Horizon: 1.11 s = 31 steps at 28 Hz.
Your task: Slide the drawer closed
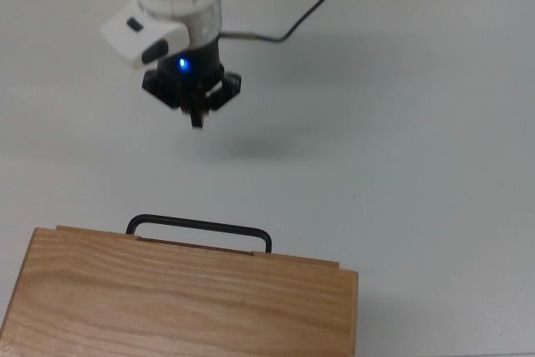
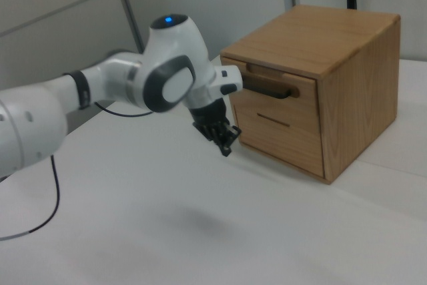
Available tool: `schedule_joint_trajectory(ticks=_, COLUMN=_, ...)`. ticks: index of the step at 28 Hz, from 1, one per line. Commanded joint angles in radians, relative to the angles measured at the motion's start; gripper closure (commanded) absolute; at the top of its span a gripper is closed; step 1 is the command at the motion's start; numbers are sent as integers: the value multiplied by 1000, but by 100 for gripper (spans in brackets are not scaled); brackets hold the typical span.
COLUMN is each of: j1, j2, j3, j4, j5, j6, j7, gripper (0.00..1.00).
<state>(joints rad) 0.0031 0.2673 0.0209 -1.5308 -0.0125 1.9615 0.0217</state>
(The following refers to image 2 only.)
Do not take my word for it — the wooden drawer with slot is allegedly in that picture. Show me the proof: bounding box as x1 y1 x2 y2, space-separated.
232 103 326 180

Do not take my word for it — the wooden drawer cabinet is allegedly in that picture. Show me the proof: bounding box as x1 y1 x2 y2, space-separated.
220 4 402 186

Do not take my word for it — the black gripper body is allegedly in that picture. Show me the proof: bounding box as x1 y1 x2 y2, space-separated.
187 97 232 133

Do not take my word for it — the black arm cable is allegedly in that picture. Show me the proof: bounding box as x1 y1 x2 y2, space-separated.
0 99 155 242

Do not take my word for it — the black metal drawer handle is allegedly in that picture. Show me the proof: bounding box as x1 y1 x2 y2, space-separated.
241 75 300 101

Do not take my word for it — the wooden drawer with black handle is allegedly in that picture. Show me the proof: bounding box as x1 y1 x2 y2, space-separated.
221 57 322 134

